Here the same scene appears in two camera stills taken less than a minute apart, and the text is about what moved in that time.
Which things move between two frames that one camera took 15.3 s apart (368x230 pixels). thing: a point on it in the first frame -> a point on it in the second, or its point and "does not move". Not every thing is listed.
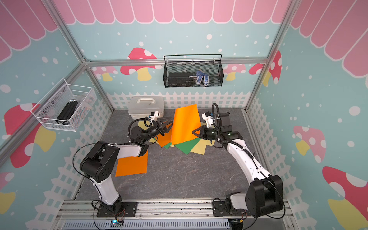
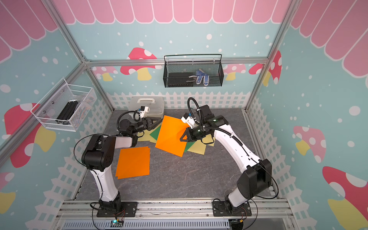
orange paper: x=131 y=166 does not move
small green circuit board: x=116 y=224 does not move
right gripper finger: x=200 y=128 -> x=186 y=132
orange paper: x=186 y=120 -> x=133 y=162
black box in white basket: x=67 y=111 does not move
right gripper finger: x=202 y=136 -> x=189 y=140
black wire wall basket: x=195 y=70 does not move
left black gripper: x=159 y=130 -> x=147 y=121
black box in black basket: x=180 y=79 does not move
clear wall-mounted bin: x=64 y=109 does not move
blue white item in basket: x=200 y=74 does not move
